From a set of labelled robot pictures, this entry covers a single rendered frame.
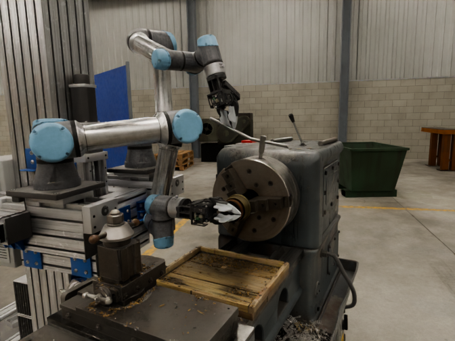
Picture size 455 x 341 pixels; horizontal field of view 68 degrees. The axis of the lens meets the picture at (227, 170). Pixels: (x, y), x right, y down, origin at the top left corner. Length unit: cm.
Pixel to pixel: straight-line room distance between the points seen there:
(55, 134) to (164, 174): 43
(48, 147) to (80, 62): 61
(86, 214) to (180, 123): 42
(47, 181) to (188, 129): 49
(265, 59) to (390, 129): 449
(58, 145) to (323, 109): 1053
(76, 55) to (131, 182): 59
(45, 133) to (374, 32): 1117
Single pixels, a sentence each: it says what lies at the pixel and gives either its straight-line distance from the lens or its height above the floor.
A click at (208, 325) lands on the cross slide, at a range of 76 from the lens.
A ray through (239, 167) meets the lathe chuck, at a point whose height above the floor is 120.
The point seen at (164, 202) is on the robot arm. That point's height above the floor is 110.
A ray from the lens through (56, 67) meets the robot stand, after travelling 152.
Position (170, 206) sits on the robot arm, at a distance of 117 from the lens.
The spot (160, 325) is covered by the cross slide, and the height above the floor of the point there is 97.
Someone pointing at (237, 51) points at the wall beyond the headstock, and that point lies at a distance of 1171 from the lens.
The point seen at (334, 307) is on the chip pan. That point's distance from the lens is 169.
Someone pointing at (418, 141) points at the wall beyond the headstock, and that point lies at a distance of 1185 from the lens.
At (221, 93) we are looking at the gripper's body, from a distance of 125.
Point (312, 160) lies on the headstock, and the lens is 131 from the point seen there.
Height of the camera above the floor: 139
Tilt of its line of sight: 9 degrees down
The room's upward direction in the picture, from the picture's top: 1 degrees counter-clockwise
